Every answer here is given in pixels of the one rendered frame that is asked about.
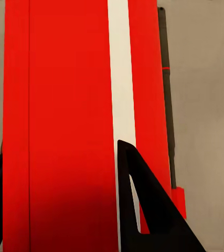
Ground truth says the radio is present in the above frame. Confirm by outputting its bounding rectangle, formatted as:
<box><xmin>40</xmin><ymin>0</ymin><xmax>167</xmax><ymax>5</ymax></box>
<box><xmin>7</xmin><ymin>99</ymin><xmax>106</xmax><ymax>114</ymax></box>
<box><xmin>0</xmin><ymin>0</ymin><xmax>186</xmax><ymax>252</ymax></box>

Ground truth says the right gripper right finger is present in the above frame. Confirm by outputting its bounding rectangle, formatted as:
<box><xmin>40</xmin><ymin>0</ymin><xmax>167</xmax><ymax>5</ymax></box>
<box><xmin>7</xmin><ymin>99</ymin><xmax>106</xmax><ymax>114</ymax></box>
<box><xmin>117</xmin><ymin>140</ymin><xmax>206</xmax><ymax>252</ymax></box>

